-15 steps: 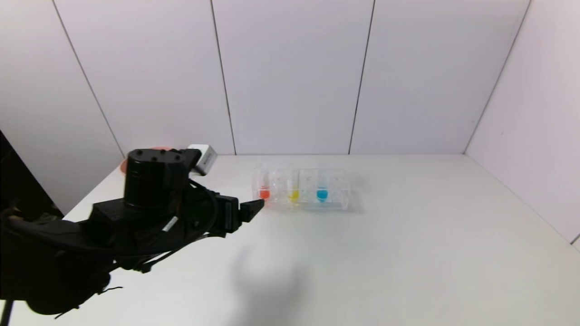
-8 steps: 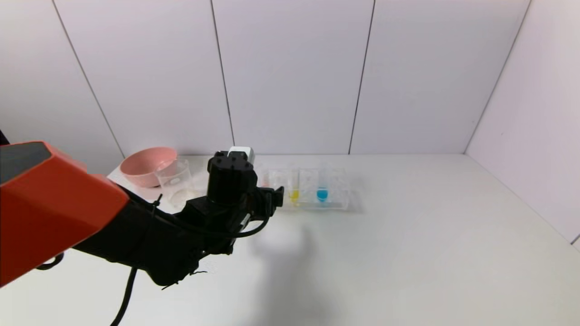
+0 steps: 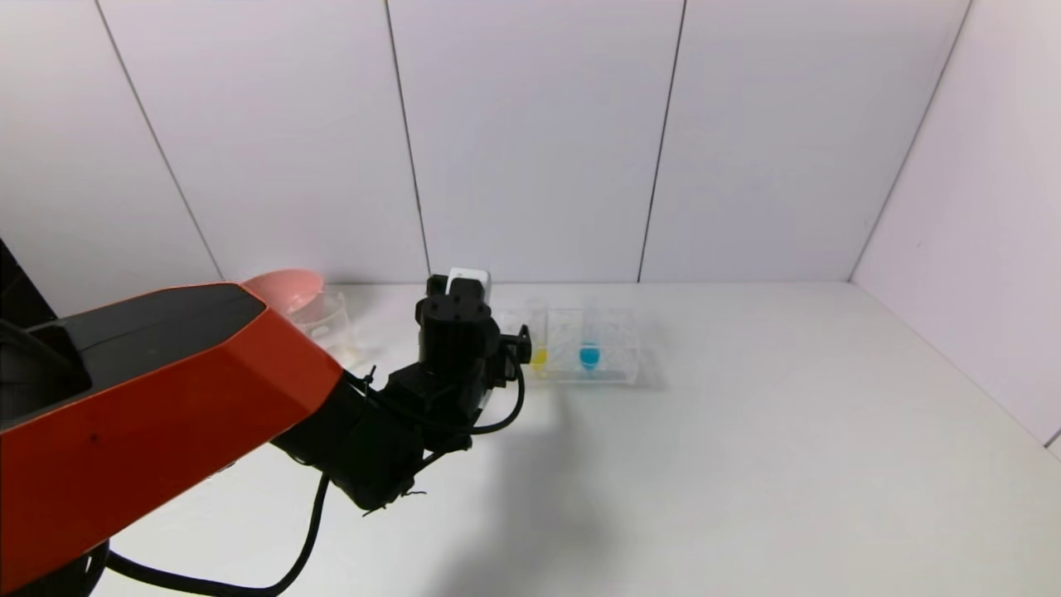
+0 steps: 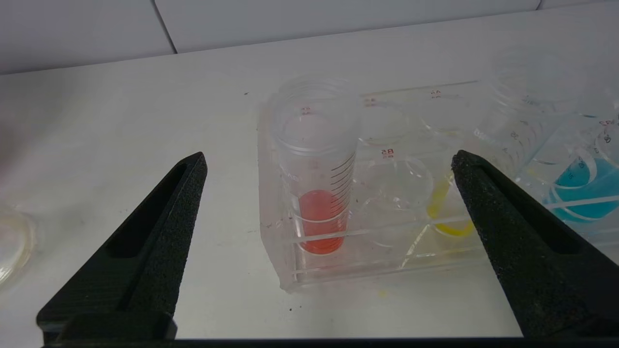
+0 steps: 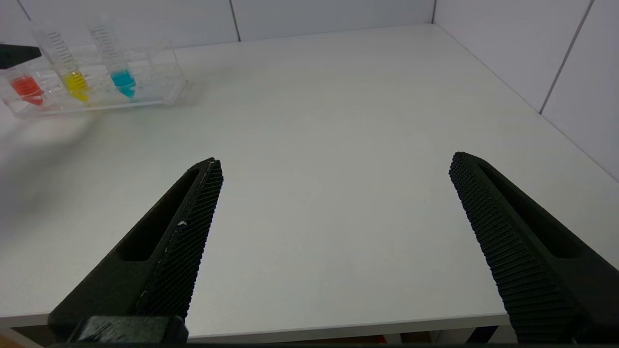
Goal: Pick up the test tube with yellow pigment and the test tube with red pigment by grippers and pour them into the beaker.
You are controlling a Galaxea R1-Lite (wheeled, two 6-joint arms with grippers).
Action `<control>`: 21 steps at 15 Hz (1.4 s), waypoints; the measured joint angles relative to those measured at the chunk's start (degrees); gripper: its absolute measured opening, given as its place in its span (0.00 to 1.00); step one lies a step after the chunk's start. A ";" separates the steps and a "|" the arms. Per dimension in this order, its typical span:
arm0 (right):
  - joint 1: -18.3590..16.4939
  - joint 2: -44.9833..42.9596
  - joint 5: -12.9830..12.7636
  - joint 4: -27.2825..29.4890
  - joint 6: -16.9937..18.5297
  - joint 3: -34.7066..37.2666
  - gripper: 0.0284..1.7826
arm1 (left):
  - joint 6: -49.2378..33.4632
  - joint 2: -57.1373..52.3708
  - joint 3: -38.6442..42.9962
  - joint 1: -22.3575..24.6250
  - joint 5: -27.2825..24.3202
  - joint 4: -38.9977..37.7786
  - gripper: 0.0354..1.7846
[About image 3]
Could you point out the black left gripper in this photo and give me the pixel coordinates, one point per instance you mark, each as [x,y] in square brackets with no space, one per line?
[456,332]

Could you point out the test tube with yellow pigment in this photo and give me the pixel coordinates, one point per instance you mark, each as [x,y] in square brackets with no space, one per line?
[539,358]

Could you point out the orange and black left arm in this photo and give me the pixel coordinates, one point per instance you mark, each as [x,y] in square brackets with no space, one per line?
[166,398]

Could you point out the clear glass beaker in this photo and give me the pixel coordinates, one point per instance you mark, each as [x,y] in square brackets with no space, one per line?
[336,332]

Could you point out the test tube with blue pigment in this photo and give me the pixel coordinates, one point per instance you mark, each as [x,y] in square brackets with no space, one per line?
[589,356]

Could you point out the clear acrylic test tube rack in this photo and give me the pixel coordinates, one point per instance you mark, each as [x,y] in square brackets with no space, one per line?
[617,356]

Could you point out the pink plastic bowl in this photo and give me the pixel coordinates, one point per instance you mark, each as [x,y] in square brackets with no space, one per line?
[286,286]

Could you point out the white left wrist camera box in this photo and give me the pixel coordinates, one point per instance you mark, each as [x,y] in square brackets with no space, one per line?
[472,276]

